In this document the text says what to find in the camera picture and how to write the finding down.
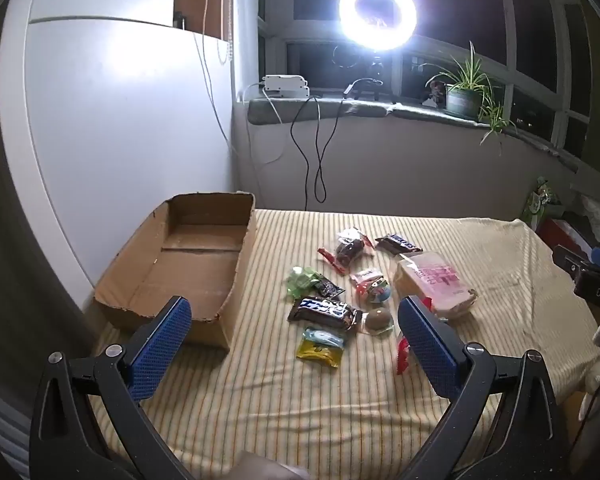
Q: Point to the pink printed bread packet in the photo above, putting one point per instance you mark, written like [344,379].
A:
[430,280]

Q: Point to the white wardrobe door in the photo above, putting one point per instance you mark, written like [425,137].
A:
[105,135]

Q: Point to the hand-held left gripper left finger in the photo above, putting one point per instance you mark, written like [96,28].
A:
[160,347]

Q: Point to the clear red-ended date packet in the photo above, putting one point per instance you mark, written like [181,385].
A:
[347,252]

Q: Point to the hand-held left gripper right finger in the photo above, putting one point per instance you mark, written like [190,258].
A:
[430,352]

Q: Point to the yellow striped blanket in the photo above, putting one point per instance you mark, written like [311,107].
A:
[280,410]

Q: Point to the yellow candy packet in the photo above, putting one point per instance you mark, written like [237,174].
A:
[317,355]

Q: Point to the brown cardboard box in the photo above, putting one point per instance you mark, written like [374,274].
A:
[190,260]

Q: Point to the small black candy packet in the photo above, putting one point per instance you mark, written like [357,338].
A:
[328,288]

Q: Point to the red and blue egg packet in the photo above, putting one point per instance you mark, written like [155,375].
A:
[375,292]

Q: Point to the red box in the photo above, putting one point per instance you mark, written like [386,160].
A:
[565,232]

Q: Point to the small pink candy packet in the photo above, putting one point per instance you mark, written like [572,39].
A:
[366,276]

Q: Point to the green bag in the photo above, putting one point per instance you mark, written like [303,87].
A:
[540,205]

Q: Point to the light blue candy packet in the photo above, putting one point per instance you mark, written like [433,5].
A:
[322,336]

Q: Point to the black tripod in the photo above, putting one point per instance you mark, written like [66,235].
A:
[377,67]

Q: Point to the small figurine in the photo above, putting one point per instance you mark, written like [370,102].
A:
[436,91]

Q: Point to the small red snack packet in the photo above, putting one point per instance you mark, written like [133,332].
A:
[404,357]

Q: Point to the white power strip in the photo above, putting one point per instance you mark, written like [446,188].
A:
[285,85]

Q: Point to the brown round snack clear wrap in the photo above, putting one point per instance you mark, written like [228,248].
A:
[378,321]

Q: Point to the brown blue-label chocolate bar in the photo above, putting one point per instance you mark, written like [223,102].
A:
[325,312]

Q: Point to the green candy packet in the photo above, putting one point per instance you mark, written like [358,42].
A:
[302,282]

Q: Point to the potted spider plant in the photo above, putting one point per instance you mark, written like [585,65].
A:
[462,97]

